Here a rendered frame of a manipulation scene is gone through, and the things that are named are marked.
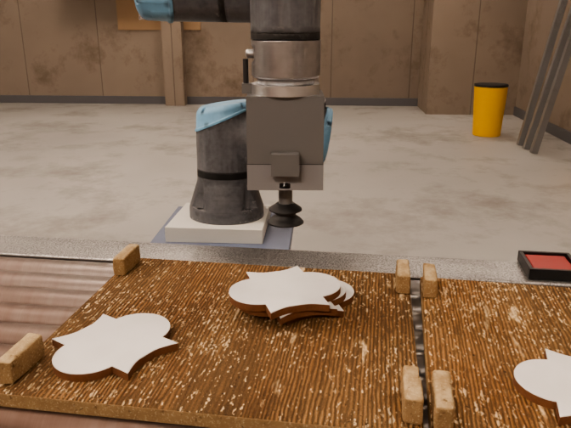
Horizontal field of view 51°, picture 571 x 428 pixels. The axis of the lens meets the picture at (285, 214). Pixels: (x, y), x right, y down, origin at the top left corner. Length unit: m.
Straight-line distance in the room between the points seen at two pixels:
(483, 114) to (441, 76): 1.73
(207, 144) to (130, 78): 8.81
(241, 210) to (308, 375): 0.60
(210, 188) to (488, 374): 0.69
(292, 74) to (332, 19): 8.81
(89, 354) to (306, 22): 0.41
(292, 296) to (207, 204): 0.49
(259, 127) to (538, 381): 0.38
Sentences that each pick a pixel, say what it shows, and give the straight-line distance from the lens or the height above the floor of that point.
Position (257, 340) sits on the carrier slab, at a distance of 0.68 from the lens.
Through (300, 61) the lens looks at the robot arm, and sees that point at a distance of 0.64.
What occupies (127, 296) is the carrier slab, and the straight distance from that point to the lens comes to 0.81.
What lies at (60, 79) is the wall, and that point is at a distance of 10.35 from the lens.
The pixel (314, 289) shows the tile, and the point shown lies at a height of 0.97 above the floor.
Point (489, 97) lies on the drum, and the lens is 7.16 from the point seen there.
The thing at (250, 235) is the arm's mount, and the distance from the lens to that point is 1.14.
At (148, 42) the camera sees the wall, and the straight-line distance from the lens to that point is 9.83.
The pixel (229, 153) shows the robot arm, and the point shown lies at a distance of 1.15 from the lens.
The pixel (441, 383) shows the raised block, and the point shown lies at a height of 0.96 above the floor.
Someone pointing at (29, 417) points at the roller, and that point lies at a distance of 0.65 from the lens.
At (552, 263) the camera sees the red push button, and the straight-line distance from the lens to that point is 0.99.
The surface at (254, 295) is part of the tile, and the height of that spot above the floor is 0.97.
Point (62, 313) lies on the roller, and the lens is 0.83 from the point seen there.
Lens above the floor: 1.28
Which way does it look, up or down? 18 degrees down
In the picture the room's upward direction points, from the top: straight up
